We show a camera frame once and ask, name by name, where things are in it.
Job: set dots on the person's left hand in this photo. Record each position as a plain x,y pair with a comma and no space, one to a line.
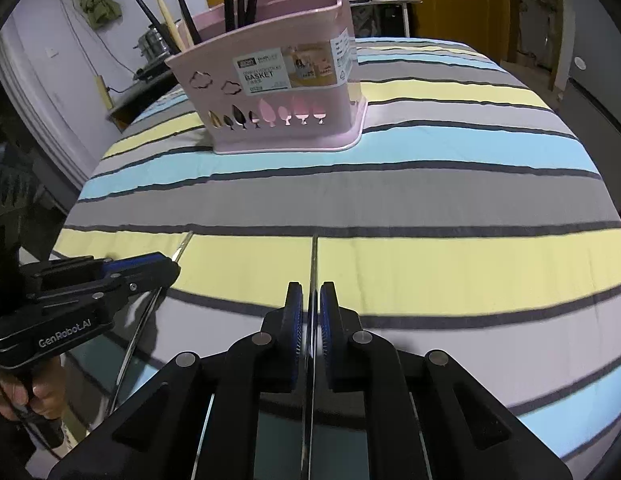
45,395

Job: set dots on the grey refrigerator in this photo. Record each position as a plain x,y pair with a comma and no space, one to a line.
600,100

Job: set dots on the white round board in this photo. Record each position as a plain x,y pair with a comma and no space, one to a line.
35,110

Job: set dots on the metal side table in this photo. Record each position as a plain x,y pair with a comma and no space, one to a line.
385,15

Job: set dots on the yellow wooden door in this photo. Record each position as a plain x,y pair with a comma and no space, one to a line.
460,5

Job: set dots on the white wall socket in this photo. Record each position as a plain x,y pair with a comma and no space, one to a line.
52,52

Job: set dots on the black induction cooker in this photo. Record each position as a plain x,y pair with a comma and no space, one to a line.
150,71

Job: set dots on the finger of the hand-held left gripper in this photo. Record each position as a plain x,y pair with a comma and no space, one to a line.
135,263
160,276

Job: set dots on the steel steamer pot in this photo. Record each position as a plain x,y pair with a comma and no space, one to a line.
153,45

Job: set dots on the person's left forearm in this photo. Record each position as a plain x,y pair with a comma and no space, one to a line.
5,450

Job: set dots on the low wooden table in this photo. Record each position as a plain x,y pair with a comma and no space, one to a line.
130,110

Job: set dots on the yellowish power strip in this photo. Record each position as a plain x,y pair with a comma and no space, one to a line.
102,91

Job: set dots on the metal chopstick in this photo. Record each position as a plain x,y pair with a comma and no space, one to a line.
313,265
135,345

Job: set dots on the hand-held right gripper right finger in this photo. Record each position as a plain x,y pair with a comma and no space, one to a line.
326,335

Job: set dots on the pink plastic chopstick basket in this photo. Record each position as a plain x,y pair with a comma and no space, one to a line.
330,110

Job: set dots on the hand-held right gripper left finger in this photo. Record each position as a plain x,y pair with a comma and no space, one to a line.
295,335

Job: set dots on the striped tablecloth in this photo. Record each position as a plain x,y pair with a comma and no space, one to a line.
440,200

